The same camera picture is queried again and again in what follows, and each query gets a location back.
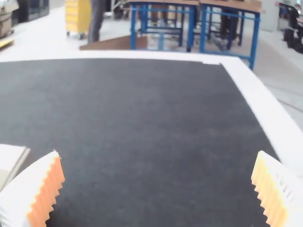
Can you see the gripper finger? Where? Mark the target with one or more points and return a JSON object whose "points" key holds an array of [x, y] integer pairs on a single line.
{"points": [[281, 194], [30, 189]]}

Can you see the cardboard box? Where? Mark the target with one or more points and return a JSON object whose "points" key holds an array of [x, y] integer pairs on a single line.
{"points": [[9, 160]]}

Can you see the black mat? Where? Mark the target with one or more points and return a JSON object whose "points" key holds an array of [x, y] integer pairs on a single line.
{"points": [[142, 118]]}

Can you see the brown board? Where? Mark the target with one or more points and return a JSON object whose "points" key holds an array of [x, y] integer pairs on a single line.
{"points": [[113, 43]]}

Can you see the person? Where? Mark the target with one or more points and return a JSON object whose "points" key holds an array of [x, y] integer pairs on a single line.
{"points": [[293, 23]]}

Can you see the person's legs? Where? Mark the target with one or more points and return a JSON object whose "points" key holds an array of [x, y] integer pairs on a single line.
{"points": [[157, 14], [228, 23], [95, 21]]}

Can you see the yellow wheeled cart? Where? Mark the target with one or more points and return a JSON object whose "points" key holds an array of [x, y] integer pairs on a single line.
{"points": [[77, 16]]}

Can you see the blue metal frame table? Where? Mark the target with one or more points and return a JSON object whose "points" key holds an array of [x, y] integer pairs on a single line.
{"points": [[254, 35], [133, 28]]}

